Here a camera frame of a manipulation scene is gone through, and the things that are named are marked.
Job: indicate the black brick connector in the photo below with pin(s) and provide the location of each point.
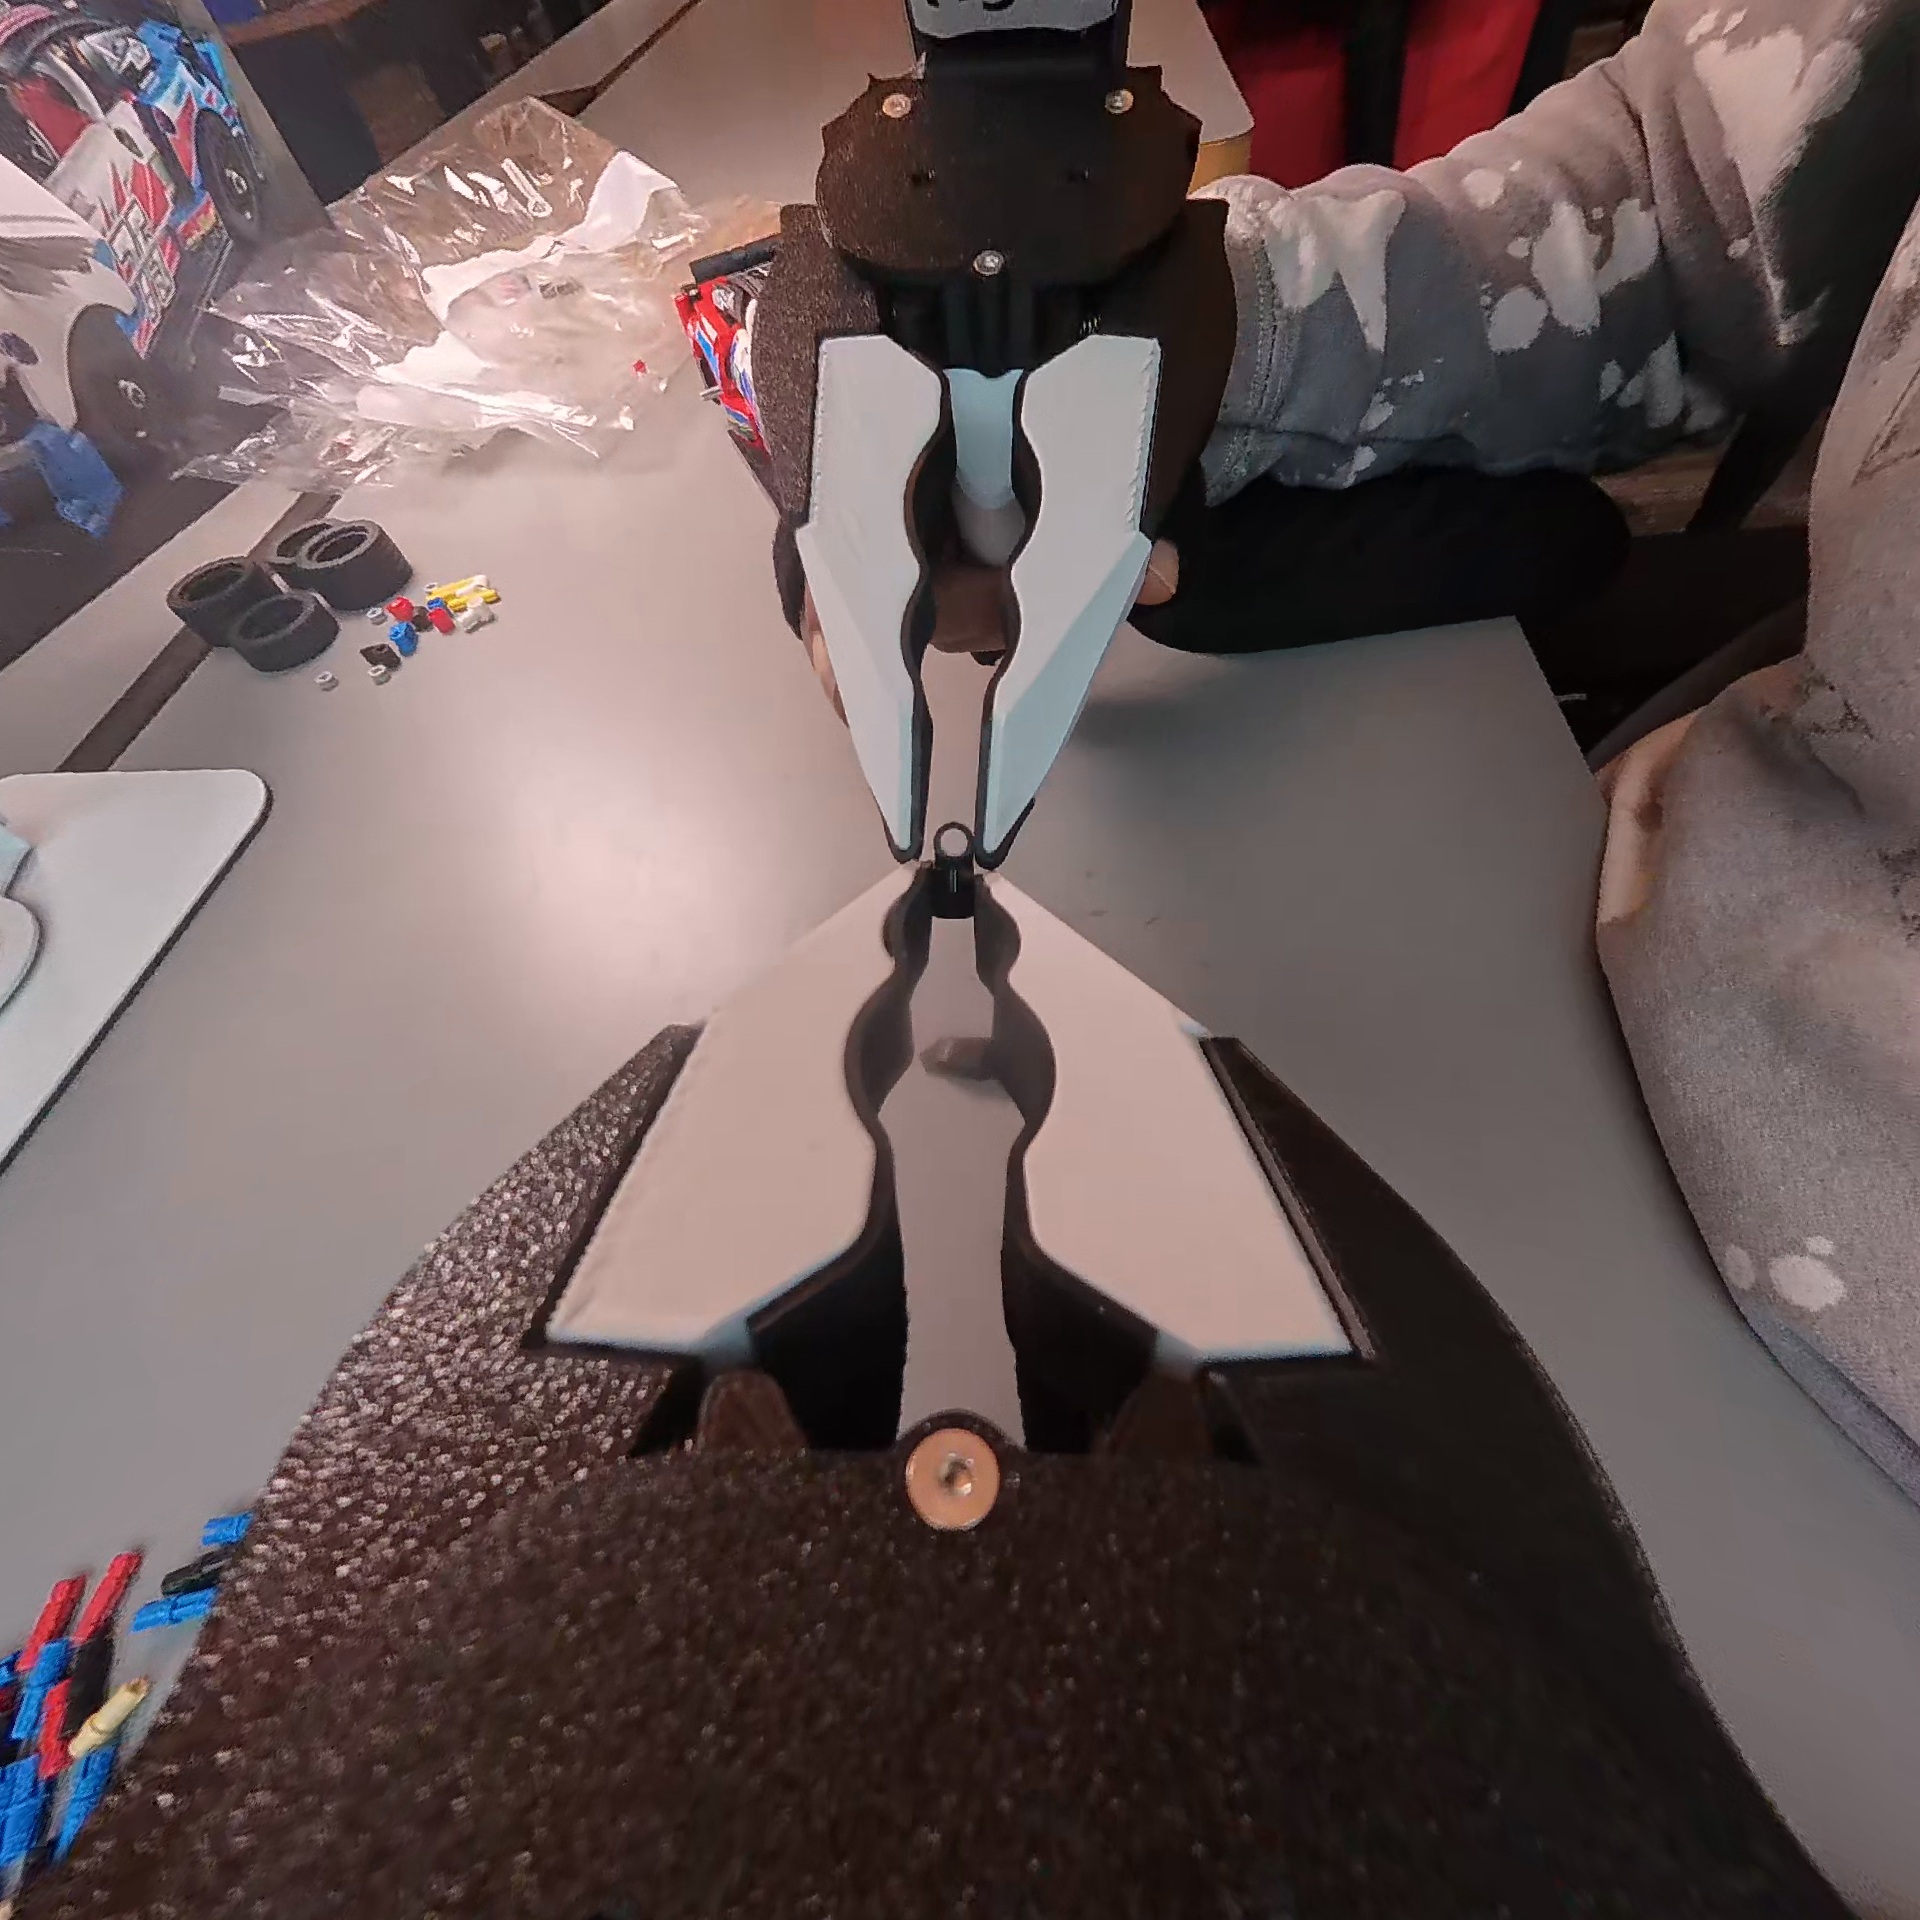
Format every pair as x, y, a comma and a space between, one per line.
952, 886
961, 1059

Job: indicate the black toy tyre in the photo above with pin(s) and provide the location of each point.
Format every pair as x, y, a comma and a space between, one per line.
382, 580
284, 648
188, 599

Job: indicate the person's right forearm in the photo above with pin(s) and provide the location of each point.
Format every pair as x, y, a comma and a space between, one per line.
1500, 270

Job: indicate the clear plastic bag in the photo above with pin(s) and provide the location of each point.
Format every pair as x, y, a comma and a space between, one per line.
375, 241

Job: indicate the grey desk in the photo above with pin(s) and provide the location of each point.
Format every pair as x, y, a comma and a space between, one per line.
525, 974

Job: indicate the red armchair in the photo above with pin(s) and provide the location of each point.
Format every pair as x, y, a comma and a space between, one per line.
1320, 76

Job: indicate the pile of coloured brick pins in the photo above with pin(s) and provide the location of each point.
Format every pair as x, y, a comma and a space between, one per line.
44, 1769

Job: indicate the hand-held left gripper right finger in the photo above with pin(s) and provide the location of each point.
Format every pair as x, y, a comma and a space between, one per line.
1171, 1172

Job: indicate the person's right hand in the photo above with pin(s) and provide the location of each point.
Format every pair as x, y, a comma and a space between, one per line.
967, 613

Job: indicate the cluster of small brick parts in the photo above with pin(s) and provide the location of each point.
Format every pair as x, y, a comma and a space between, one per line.
436, 608

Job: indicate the toy car box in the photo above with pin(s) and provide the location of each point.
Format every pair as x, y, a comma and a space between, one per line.
135, 225

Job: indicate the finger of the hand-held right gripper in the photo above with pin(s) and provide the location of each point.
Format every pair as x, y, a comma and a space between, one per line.
1080, 571
862, 571

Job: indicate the red white toy brick car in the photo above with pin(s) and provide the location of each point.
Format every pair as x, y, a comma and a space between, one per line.
720, 345

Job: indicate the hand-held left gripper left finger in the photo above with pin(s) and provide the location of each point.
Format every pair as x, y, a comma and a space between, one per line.
720, 1172

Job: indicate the black chair armrest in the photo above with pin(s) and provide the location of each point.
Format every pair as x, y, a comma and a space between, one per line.
1395, 571

